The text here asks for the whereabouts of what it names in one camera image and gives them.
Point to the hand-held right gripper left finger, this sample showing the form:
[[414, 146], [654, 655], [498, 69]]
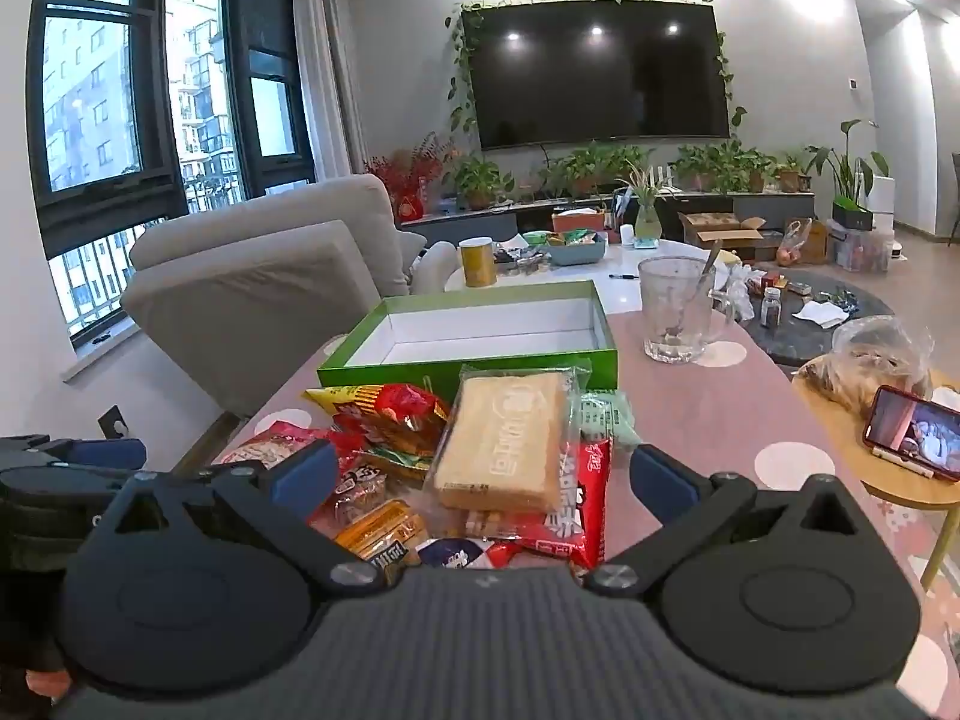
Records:
[[307, 469]]

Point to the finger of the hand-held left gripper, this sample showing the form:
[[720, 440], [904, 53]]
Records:
[[109, 453]]

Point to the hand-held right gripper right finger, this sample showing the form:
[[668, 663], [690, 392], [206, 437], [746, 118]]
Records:
[[660, 477]]

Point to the pale green snack packet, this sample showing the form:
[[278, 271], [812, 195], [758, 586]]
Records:
[[606, 420]]

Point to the red packet with white print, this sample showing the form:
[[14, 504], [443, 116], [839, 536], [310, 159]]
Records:
[[574, 502]]

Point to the sliced bread packet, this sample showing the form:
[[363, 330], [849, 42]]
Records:
[[502, 442]]

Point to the green cardboard box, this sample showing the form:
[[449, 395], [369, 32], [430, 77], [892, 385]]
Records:
[[487, 326]]

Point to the red packet with cake picture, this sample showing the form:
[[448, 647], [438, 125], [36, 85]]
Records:
[[356, 491]]

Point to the pink and white snack packet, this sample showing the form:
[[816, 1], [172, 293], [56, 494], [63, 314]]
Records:
[[255, 450]]

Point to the yellow and red snack packet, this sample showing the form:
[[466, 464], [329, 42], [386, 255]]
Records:
[[341, 397]]

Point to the pink dotted tablecloth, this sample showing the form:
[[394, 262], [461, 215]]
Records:
[[712, 405]]

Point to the red and orange snack packet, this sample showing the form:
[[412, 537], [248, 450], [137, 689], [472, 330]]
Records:
[[405, 420]]

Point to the clear glass mug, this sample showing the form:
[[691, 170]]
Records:
[[675, 315]]

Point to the blue and white snack packet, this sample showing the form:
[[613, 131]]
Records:
[[457, 555]]

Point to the wooden side table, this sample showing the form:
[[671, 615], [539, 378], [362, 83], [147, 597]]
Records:
[[847, 450]]

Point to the grey sofa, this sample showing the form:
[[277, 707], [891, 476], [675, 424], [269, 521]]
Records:
[[262, 277]]

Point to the crumpled clear plastic wrap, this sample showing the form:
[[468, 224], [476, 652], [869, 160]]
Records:
[[739, 292]]

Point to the small dark jar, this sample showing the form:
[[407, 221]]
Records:
[[771, 309]]

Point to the dark round table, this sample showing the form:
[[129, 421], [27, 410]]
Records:
[[817, 345]]

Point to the round white table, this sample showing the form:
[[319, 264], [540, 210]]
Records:
[[570, 281]]

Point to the metal spoon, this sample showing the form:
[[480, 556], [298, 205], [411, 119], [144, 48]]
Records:
[[709, 264]]

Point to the white tissue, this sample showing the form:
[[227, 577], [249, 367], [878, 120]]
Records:
[[821, 313]]

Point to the teal basket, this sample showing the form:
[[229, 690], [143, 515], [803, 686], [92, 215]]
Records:
[[577, 253]]

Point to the clear plastic bag of bread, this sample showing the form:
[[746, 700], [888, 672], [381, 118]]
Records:
[[870, 360]]

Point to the small white cup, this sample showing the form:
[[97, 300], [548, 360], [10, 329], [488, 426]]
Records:
[[627, 234]]

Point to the open cardboard box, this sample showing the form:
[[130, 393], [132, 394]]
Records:
[[720, 232]]

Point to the red phone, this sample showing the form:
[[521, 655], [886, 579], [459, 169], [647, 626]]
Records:
[[911, 435]]

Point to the pile of small wrappers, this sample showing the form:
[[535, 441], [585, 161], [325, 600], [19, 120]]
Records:
[[521, 256]]

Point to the glass vase with plant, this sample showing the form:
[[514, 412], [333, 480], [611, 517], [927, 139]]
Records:
[[646, 214]]

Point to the plastic bag of fruit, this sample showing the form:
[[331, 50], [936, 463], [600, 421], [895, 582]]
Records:
[[793, 246]]

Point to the yellow can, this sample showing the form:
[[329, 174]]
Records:
[[478, 262]]

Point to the orange tissue box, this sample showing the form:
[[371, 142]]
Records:
[[577, 222]]

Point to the green bowl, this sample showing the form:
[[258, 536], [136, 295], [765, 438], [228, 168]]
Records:
[[535, 238]]

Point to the dark television cabinet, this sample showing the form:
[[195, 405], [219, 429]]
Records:
[[772, 206]]

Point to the clear storage box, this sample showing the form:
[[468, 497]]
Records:
[[862, 247]]

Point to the red flower plant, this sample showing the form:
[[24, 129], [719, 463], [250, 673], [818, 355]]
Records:
[[405, 172]]

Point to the wide potted plant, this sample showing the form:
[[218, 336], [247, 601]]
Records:
[[720, 165]]

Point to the bushy potted plant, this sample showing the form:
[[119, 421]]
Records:
[[592, 165]]

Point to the potted green plant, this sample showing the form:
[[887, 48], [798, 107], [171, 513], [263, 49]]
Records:
[[480, 180]]

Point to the white air purifier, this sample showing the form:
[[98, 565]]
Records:
[[882, 202]]

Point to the black framed window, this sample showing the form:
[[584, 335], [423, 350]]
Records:
[[112, 90]]

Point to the tall leafy plant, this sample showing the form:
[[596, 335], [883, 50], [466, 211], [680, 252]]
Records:
[[849, 165]]

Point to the white curtain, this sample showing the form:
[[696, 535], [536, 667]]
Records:
[[322, 60]]

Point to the green vine plant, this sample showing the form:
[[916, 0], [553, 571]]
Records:
[[459, 75]]

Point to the wall television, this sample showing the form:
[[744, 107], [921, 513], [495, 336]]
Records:
[[600, 75]]

